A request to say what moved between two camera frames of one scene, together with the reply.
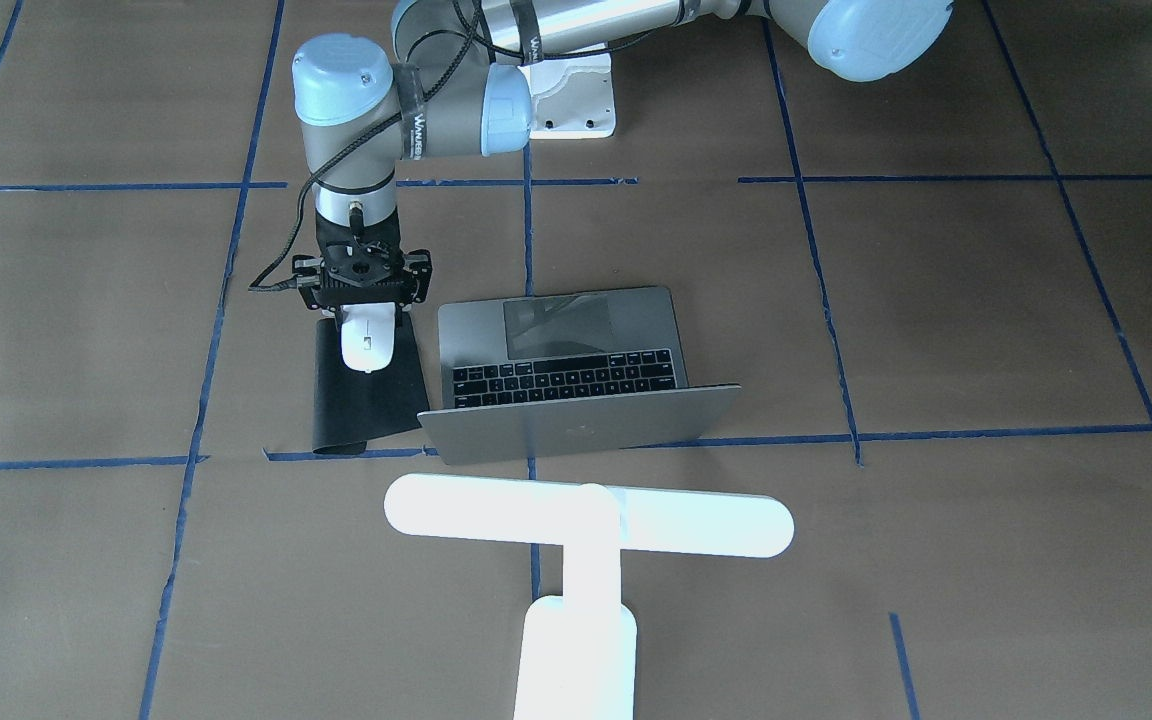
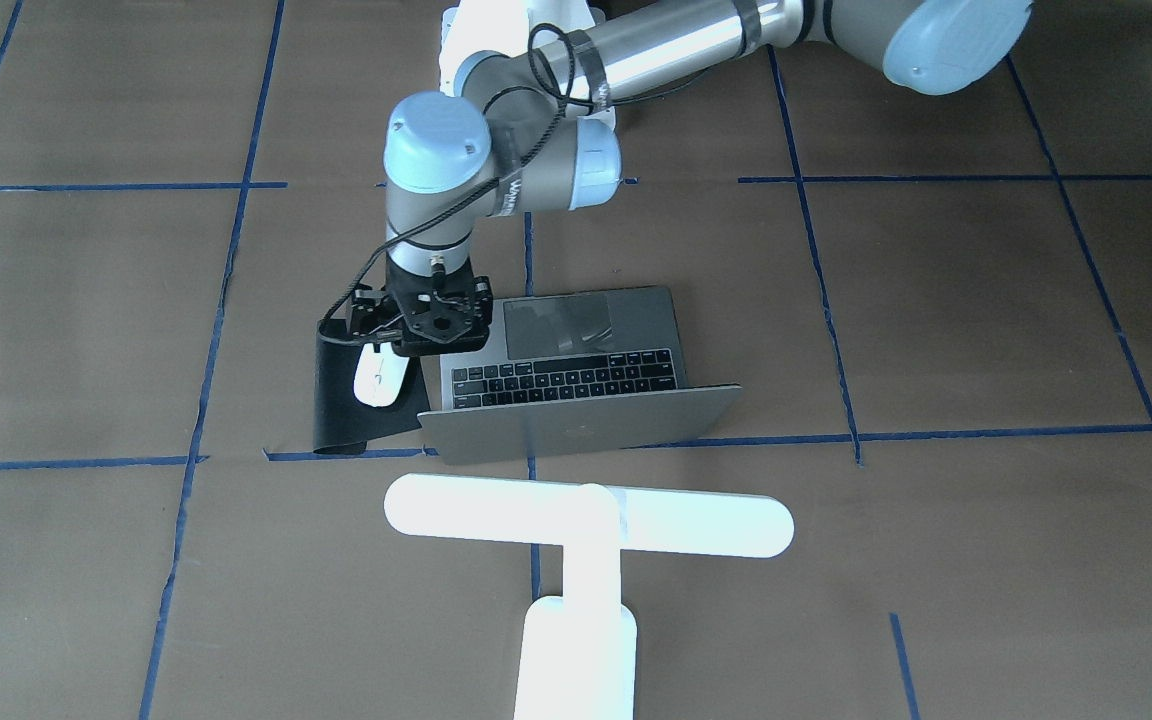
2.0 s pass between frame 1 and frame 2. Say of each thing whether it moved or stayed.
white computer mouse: moved
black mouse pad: stayed
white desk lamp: stayed
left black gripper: moved
